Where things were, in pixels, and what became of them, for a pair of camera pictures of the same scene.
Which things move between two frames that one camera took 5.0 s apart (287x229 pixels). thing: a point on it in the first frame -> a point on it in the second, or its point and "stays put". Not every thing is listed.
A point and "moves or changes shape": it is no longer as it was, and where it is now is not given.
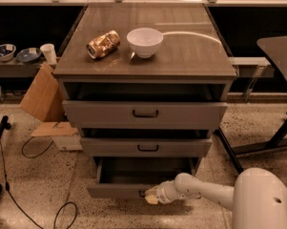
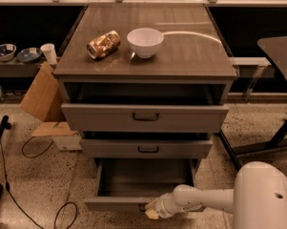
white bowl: [144, 41] stays put
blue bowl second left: [29, 55] stays put
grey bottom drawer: [132, 176] moves or changes shape
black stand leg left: [5, 125] stays put
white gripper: [164, 193] -> [164, 204]
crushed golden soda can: [103, 45] stays put
